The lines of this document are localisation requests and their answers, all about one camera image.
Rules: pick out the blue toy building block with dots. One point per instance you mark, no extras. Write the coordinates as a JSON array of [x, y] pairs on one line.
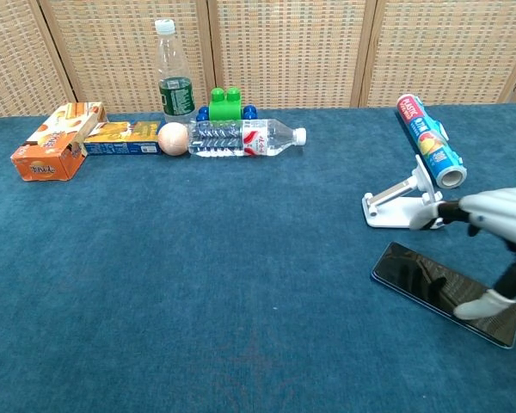
[[203, 114]]

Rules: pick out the white phone stand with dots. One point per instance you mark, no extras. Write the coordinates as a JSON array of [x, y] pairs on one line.
[[391, 213]]

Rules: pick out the green label plastic bottle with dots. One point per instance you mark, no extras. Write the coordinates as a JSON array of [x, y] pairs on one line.
[[176, 94]]

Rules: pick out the woven bamboo folding screen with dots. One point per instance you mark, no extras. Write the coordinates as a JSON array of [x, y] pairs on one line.
[[292, 51]]

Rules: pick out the red label water bottle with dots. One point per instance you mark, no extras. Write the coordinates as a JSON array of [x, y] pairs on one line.
[[232, 138]]

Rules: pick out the beige ball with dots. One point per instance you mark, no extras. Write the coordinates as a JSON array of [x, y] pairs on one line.
[[173, 138]]

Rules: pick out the blue and yellow snack box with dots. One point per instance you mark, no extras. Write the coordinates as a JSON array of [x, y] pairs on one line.
[[120, 139]]

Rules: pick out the green toy building block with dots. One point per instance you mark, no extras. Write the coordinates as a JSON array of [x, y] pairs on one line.
[[225, 107]]

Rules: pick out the orange cracker box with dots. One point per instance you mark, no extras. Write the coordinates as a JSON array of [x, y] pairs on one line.
[[47, 150]]

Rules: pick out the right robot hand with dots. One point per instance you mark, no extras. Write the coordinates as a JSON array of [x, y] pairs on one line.
[[499, 211]]

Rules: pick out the blue felt table cloth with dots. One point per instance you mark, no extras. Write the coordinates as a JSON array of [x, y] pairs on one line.
[[198, 258]]

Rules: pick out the black smartphone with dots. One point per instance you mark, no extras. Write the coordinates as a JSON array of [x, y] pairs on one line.
[[413, 271]]

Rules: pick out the blue plastic wrap roll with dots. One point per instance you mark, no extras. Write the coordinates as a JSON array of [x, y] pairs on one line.
[[430, 142]]

